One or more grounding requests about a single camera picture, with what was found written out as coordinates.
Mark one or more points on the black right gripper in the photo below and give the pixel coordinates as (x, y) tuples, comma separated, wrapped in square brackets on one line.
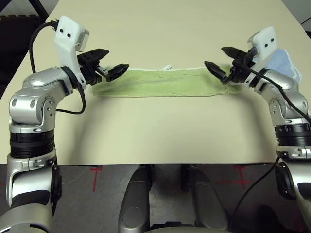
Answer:
[(241, 68)]

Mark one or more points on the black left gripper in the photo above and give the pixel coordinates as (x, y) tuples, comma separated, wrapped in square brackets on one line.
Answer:
[(90, 69)]

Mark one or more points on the green towel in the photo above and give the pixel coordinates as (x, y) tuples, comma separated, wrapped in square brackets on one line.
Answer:
[(158, 82)]

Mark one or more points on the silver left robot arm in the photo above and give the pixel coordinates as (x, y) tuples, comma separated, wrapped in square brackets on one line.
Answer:
[(39, 80)]

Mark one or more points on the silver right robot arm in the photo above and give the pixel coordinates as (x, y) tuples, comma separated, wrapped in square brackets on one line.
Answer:
[(297, 97)]

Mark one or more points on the folded blue towel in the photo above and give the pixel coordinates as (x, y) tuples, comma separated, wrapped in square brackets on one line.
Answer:
[(281, 63)]

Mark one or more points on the black diagonal metal bar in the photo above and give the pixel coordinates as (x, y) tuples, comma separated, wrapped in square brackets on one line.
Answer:
[(41, 11)]

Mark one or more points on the grey right robot leg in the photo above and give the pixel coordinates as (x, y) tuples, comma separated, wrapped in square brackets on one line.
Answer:
[(206, 194)]

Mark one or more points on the grey robot leg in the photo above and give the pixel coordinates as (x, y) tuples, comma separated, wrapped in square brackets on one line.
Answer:
[(136, 194), (206, 194)]

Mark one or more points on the grey left robot leg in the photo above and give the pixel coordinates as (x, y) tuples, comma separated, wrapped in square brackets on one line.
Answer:
[(136, 194)]

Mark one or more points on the beige robot torso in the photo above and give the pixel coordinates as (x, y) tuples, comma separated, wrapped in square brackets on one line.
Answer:
[(189, 230)]

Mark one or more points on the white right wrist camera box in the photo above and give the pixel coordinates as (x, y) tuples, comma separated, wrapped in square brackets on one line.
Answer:
[(266, 41)]

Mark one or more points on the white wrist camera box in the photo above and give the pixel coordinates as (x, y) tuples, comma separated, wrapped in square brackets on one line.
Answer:
[(68, 29), (266, 41)]

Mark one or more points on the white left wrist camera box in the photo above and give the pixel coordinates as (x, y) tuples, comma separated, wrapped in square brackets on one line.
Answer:
[(68, 29)]

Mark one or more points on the black table bracket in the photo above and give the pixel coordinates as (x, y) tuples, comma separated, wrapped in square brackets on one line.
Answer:
[(96, 167)]

